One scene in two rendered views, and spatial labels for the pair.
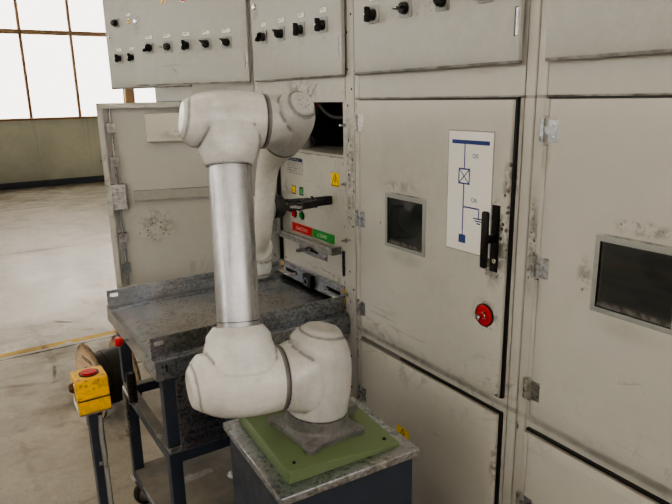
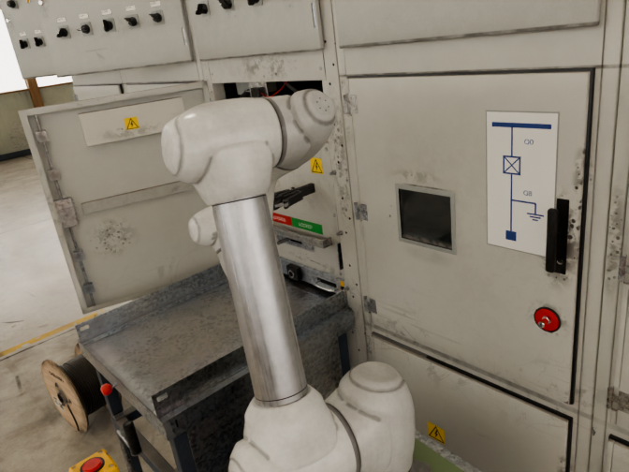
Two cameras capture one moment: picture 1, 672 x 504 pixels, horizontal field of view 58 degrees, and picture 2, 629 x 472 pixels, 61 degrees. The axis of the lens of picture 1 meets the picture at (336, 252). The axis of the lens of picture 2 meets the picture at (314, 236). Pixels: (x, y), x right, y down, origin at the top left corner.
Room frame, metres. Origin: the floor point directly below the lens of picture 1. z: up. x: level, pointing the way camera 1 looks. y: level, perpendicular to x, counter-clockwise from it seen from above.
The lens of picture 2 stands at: (0.49, 0.23, 1.70)
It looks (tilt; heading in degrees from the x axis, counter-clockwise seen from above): 21 degrees down; 353
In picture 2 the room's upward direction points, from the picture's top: 8 degrees counter-clockwise
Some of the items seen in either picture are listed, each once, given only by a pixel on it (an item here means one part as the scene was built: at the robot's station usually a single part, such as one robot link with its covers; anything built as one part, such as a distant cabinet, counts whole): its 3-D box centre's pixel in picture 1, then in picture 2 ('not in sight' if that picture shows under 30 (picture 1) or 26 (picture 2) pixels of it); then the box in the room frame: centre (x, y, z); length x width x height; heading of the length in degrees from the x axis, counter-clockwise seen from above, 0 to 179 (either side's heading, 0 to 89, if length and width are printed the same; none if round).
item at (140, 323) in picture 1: (223, 317); (214, 332); (2.06, 0.41, 0.82); 0.68 x 0.62 x 0.06; 122
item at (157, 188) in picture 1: (188, 194); (144, 196); (2.46, 0.60, 1.21); 0.63 x 0.07 x 0.74; 106
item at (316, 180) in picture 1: (311, 216); (288, 204); (2.26, 0.09, 1.15); 0.48 x 0.01 x 0.48; 32
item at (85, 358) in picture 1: (108, 376); (80, 386); (2.89, 1.20, 0.20); 0.40 x 0.22 x 0.40; 41
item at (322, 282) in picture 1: (316, 279); (301, 269); (2.27, 0.08, 0.89); 0.54 x 0.05 x 0.06; 32
